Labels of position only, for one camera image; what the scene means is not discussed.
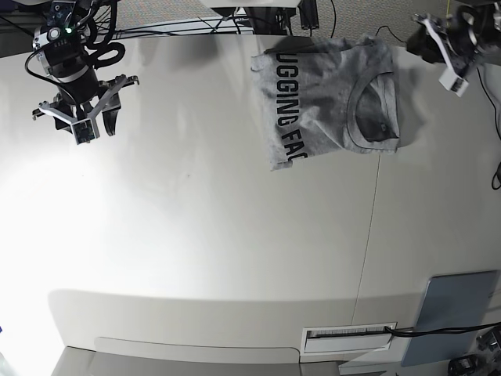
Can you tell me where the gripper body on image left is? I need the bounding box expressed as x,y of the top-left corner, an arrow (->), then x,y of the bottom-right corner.
54,72 -> 99,118

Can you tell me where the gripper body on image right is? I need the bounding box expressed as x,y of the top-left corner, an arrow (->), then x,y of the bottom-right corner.
445,15 -> 485,67

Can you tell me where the grey T-shirt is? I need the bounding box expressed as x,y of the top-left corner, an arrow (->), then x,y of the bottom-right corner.
250,36 -> 400,170

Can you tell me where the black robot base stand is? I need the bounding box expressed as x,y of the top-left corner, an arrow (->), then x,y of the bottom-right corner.
201,0 -> 320,36

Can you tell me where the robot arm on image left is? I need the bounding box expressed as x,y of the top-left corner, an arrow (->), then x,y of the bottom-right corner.
25,1 -> 139,144

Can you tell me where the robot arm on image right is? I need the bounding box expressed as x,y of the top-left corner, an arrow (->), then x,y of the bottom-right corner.
405,1 -> 500,95

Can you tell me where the grey laptop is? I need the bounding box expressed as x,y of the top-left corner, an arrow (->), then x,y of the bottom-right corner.
401,270 -> 499,367

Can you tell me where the black device bottom right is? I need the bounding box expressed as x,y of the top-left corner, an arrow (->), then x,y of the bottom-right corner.
447,354 -> 485,376

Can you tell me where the camera on image-left gripper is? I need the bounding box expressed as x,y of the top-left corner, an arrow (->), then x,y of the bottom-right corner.
70,119 -> 100,145

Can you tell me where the camera on image-right gripper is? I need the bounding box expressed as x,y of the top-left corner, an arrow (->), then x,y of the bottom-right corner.
439,69 -> 469,97

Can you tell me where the black cable at grommet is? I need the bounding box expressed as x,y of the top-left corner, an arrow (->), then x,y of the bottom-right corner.
385,322 -> 501,338

